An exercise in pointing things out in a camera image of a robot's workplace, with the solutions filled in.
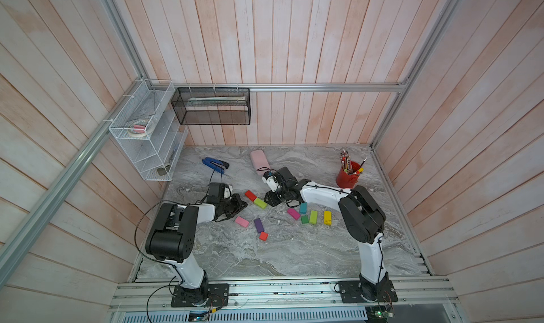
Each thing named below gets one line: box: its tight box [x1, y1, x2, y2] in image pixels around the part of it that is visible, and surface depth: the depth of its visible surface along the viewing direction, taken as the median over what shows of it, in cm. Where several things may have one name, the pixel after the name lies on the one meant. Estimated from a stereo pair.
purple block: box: [253, 218, 265, 234], surface depth 92 cm
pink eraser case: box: [250, 149, 271, 177], surface depth 114 cm
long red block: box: [244, 189, 258, 202], surface depth 103 cm
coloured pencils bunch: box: [339, 149, 368, 175], surface depth 95 cm
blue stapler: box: [201, 157, 231, 175], surface depth 113 cm
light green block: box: [309, 209, 319, 225], surface depth 94 cm
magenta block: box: [286, 208, 302, 221], surface depth 95 cm
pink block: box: [235, 216, 250, 229], surface depth 92 cm
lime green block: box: [253, 198, 269, 210], surface depth 98 cm
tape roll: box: [127, 118, 156, 138], surface depth 76 cm
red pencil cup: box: [335, 160, 361, 189], surface depth 98 cm
